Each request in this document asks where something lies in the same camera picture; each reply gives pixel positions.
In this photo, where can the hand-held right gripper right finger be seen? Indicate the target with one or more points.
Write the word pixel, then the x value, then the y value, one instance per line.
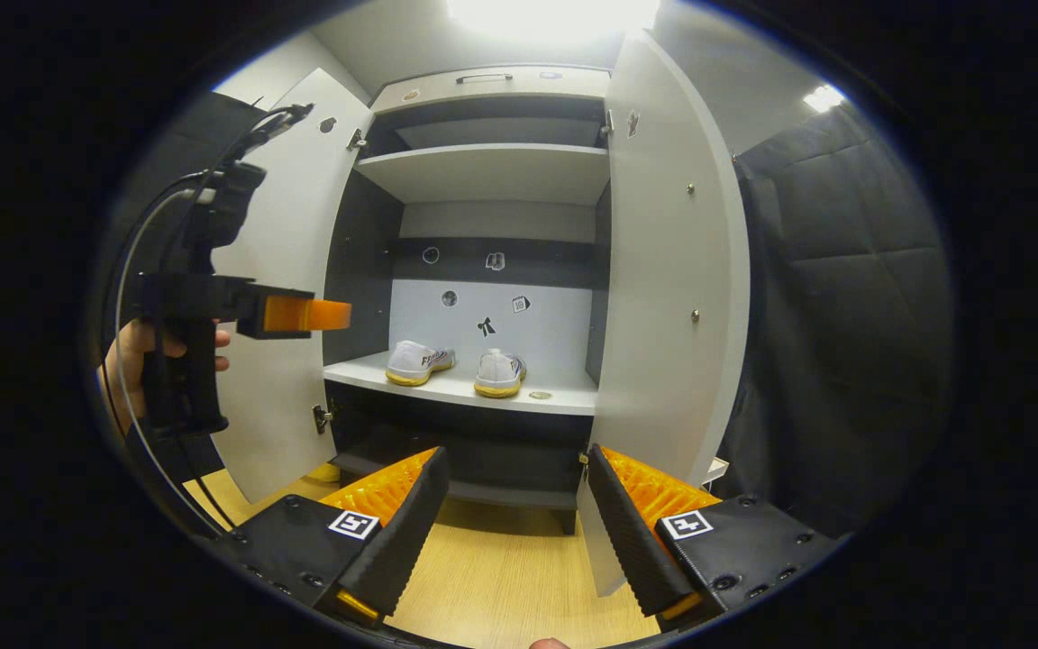
pixel 632 541

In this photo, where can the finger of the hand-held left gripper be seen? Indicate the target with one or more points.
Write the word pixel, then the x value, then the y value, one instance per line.
pixel 312 314

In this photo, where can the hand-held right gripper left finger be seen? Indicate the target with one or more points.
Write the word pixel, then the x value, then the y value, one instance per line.
pixel 411 541

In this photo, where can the grey cabinet door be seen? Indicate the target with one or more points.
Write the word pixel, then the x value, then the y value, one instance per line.
pixel 663 270
pixel 303 225

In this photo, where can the white canvas shoe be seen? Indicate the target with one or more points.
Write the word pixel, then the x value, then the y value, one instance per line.
pixel 496 371
pixel 411 361

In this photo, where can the grey shoe cabinet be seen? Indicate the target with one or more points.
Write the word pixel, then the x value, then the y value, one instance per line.
pixel 492 171

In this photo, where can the yellow plush toy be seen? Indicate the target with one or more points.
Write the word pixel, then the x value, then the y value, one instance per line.
pixel 325 471

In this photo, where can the large ceiling light panel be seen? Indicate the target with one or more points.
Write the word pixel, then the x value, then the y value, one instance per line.
pixel 555 13

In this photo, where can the small ceiling light panel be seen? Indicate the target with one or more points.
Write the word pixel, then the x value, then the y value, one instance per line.
pixel 824 97

